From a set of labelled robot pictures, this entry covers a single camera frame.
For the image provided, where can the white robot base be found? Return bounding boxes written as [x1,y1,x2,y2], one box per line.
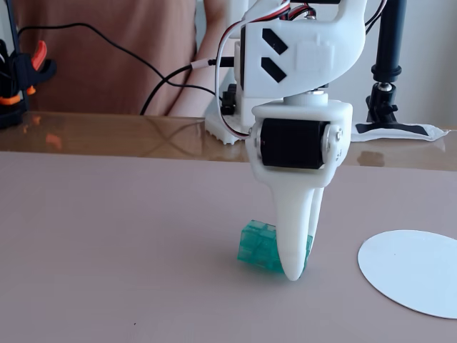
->
[204,112,251,146]

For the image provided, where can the pink table mat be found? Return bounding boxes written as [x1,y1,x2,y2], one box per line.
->
[0,150,457,343]

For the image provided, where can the teal transparent lego brick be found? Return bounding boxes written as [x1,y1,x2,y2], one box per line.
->
[236,219,314,276]

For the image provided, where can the thin black cable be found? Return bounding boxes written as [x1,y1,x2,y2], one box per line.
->
[16,22,219,98]

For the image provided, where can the red white black servo cable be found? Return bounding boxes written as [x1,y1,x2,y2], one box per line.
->
[214,0,292,139]

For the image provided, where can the person in brown shirt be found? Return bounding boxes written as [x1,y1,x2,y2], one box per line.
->
[12,0,199,116]

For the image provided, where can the black cable white connector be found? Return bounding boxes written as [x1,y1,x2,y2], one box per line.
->
[139,56,236,116]

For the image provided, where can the bare person forearm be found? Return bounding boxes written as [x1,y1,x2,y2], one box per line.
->
[166,0,236,118]

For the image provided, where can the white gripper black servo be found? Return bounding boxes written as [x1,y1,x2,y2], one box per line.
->
[245,93,354,282]

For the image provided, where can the black camera cable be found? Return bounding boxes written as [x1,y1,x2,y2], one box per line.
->
[363,0,389,36]

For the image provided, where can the black orange spring clamp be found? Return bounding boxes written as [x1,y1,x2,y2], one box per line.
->
[0,39,58,130]

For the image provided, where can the white paper circle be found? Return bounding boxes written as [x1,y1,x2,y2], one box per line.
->
[357,229,457,320]

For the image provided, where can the white tape patch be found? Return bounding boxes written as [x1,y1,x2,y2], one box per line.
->
[351,123,451,142]

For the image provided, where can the black camera stand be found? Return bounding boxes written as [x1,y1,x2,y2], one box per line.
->
[355,0,431,137]

